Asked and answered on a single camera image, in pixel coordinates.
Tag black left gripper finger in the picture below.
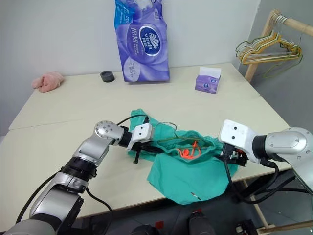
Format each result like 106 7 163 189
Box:
133 148 142 165

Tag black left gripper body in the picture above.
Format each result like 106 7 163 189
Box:
134 140 159 153

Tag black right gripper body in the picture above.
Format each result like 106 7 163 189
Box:
219 142 248 168

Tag green shorts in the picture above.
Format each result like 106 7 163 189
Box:
126 108 240 206

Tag dark rounded shape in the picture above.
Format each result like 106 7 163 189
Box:
187 210 216 235
126 223 160 235

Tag small purple tissue box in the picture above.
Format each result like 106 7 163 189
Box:
195 66 222 95

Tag black round lid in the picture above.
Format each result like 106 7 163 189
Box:
100 70 115 84

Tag purple tissue roll pack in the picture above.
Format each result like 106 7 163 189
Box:
113 0 171 83

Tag pink fluffy cloth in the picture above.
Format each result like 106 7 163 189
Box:
32 71 65 93

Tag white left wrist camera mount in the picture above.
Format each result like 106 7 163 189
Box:
126 122 155 150

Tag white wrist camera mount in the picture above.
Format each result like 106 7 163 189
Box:
126 122 155 150
218 119 264 164

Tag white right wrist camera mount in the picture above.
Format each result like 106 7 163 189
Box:
218 119 264 164

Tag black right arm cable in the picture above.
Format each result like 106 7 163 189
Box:
223 156 281 204

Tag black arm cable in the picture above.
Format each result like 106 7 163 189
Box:
223 156 281 204
84 115 150 235

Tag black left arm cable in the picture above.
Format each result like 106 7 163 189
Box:
84 115 150 235

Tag olive green wire hanger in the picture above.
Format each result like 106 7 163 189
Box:
235 40 304 79

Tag yellow wire hanger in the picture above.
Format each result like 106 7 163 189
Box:
237 30 303 66

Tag white wire hanger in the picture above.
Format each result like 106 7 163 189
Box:
244 15 298 57

